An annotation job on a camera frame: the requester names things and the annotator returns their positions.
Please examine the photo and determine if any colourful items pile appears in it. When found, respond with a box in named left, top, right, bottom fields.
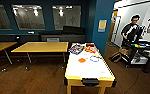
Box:
left=68, top=43, right=86, bottom=56

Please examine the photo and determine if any cardboard box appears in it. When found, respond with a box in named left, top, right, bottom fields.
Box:
left=118, top=46, right=131, bottom=56

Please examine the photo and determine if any yellow wall sign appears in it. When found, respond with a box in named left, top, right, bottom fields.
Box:
left=97, top=19, right=108, bottom=33

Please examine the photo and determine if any grey low cabinet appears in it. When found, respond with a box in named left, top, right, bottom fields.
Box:
left=39, top=31, right=87, bottom=44

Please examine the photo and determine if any brown bag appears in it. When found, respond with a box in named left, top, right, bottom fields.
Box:
left=109, top=51, right=123, bottom=64

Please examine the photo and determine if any wooden office table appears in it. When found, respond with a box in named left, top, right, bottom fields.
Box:
left=10, top=41, right=70, bottom=72

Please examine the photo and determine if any small orange bowl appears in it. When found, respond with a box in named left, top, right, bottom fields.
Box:
left=77, top=57, right=87, bottom=64

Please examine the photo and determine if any blue rimmed white bowl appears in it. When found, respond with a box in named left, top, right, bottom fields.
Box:
left=89, top=55, right=102, bottom=64

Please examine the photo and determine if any man in dark shirt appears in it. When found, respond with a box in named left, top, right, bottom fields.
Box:
left=120, top=14, right=146, bottom=44

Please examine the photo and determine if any brown wooden door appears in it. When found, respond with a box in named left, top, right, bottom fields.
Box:
left=110, top=9, right=120, bottom=44

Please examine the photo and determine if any red orange snack box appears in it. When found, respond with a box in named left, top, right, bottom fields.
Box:
left=84, top=45, right=100, bottom=55

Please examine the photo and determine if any black wheeled cart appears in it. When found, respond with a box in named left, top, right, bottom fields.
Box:
left=120, top=39, right=150, bottom=68

